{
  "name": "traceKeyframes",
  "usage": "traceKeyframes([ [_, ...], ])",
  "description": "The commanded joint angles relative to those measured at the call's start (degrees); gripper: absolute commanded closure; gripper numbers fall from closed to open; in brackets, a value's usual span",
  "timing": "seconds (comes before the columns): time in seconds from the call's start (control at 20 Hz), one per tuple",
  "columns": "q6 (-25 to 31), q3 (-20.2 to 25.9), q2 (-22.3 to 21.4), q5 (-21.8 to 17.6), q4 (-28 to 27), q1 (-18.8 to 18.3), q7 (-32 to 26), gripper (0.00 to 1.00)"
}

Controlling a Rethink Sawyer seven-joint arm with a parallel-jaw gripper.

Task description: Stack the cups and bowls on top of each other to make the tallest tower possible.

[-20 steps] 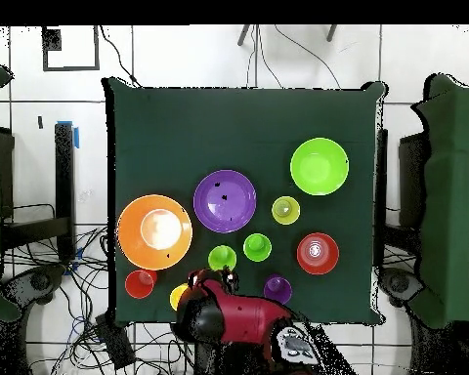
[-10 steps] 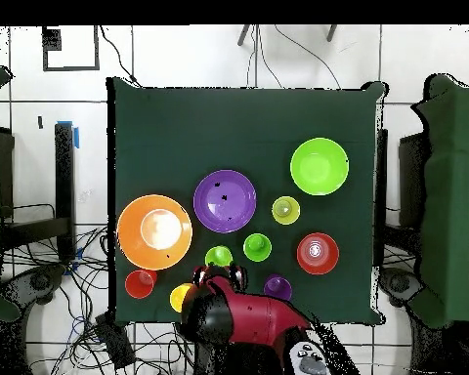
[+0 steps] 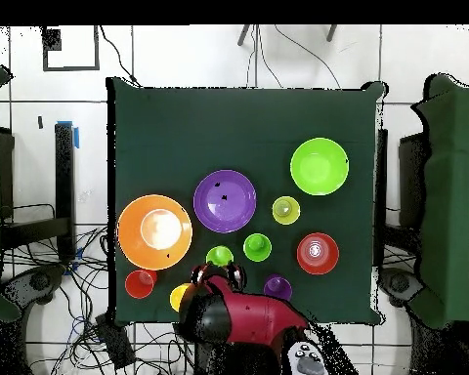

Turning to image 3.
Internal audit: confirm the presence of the green bowl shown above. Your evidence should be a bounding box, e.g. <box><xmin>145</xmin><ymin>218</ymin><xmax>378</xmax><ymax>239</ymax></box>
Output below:
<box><xmin>289</xmin><ymin>137</ymin><xmax>351</xmax><ymax>196</ymax></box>

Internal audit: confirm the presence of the yellow-orange stepped cup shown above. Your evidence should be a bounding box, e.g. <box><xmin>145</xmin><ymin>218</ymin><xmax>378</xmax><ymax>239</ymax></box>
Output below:
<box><xmin>169</xmin><ymin>282</ymin><xmax>192</xmax><ymax>313</ymax></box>

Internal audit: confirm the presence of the black power strip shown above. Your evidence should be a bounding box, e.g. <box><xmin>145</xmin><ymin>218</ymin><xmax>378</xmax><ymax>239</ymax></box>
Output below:
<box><xmin>95</xmin><ymin>312</ymin><xmax>136</xmax><ymax>370</ymax></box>

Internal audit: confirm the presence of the dark office chair base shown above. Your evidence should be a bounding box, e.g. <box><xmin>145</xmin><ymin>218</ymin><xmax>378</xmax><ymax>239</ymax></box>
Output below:
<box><xmin>1</xmin><ymin>264</ymin><xmax>67</xmax><ymax>317</ymax></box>

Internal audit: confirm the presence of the yellow tapered cup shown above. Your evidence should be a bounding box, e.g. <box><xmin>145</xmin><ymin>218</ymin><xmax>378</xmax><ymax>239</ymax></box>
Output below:
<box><xmin>272</xmin><ymin>195</ymin><xmax>302</xmax><ymax>227</ymax></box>

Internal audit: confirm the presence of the purple bowl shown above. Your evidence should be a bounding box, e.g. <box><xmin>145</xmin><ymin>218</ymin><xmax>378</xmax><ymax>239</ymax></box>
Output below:
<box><xmin>192</xmin><ymin>169</ymin><xmax>258</xmax><ymax>234</ymax></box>

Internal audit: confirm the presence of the orange-red cup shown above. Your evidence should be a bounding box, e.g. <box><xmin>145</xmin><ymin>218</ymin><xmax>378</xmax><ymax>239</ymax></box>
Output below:
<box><xmin>124</xmin><ymin>269</ymin><xmax>158</xmax><ymax>300</ymax></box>

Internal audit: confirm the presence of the dark green tablecloth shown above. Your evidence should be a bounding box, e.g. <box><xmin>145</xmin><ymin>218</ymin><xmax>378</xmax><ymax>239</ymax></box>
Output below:
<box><xmin>107</xmin><ymin>76</ymin><xmax>388</xmax><ymax>327</ymax></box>

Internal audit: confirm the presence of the purple cup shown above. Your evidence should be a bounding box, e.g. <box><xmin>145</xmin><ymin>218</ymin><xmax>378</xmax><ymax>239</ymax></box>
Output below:
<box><xmin>263</xmin><ymin>273</ymin><xmax>293</xmax><ymax>307</ymax></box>

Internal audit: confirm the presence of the blue tape strip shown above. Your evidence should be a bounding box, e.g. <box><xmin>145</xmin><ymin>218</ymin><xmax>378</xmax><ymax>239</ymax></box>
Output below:
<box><xmin>56</xmin><ymin>119</ymin><xmax>80</xmax><ymax>149</ymax></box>

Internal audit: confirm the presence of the light green tapered cup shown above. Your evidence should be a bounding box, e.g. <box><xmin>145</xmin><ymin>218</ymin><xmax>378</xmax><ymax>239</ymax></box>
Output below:
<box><xmin>205</xmin><ymin>244</ymin><xmax>235</xmax><ymax>268</ymax></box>

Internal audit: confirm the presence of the green stepped cup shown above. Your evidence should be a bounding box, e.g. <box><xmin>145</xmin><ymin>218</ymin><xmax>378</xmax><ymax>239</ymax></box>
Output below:
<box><xmin>242</xmin><ymin>232</ymin><xmax>273</xmax><ymax>264</ymax></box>

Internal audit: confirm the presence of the grey office chair base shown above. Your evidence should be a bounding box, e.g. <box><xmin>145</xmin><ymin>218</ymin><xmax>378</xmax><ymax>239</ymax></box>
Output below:
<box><xmin>377</xmin><ymin>267</ymin><xmax>425</xmax><ymax>308</ymax></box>

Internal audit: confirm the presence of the black stand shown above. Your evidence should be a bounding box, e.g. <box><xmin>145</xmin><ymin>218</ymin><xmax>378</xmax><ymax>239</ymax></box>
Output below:
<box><xmin>0</xmin><ymin>121</ymin><xmax>77</xmax><ymax>261</ymax></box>

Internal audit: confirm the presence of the black box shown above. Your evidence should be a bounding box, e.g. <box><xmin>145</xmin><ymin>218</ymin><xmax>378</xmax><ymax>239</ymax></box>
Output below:
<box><xmin>398</xmin><ymin>131</ymin><xmax>429</xmax><ymax>229</ymax></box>

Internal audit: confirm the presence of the orange-red bowl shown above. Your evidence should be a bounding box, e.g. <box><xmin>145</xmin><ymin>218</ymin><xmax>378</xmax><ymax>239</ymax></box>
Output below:
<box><xmin>295</xmin><ymin>231</ymin><xmax>340</xmax><ymax>276</ymax></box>

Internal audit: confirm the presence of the large yellow-orange bowl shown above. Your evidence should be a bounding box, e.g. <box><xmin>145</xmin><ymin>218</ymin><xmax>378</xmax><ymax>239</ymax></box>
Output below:
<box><xmin>116</xmin><ymin>193</ymin><xmax>193</xmax><ymax>271</ymax></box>

